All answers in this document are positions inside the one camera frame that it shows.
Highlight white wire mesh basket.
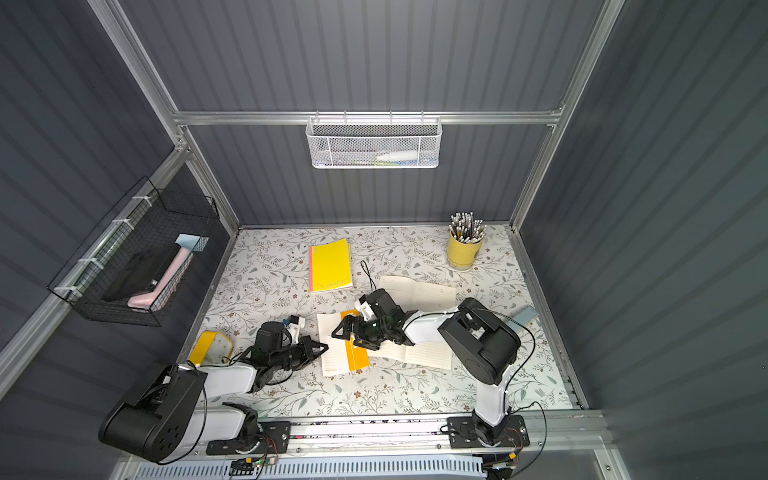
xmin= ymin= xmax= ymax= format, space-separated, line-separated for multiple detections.
xmin=305 ymin=115 xmax=443 ymax=169

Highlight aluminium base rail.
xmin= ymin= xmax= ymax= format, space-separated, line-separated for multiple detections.
xmin=269 ymin=404 xmax=614 ymax=461

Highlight cream lined notebook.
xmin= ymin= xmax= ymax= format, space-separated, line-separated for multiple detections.
xmin=368 ymin=276 xmax=457 ymax=370

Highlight pink stapler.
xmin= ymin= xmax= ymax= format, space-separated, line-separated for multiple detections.
xmin=127 ymin=247 xmax=193 ymax=312

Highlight white orange cover notebook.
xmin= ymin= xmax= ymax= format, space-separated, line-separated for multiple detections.
xmin=317 ymin=310 xmax=370 ymax=377

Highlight bundle of pencils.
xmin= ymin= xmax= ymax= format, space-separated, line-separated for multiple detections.
xmin=449 ymin=212 xmax=486 ymax=244

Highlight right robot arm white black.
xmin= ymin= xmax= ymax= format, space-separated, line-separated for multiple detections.
xmin=330 ymin=289 xmax=522 ymax=446

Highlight yellow framed box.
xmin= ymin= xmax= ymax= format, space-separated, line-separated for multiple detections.
xmin=187 ymin=330 xmax=234 ymax=366

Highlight light blue phone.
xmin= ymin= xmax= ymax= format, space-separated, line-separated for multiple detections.
xmin=506 ymin=305 xmax=539 ymax=331

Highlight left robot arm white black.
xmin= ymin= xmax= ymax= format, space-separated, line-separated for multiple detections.
xmin=98 ymin=316 xmax=329 ymax=465

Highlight black wire wall basket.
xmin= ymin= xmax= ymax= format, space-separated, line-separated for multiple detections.
xmin=48 ymin=182 xmax=219 ymax=327

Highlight black pouch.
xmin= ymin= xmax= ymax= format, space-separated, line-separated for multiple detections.
xmin=102 ymin=244 xmax=181 ymax=302

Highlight white tube in basket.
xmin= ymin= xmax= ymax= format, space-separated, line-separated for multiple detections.
xmin=376 ymin=150 xmax=420 ymax=165

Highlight yellow pencil cup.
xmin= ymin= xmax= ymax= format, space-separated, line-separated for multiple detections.
xmin=447 ymin=236 xmax=483 ymax=269

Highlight light blue sticky notes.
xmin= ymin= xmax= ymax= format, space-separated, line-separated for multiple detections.
xmin=175 ymin=233 xmax=209 ymax=252

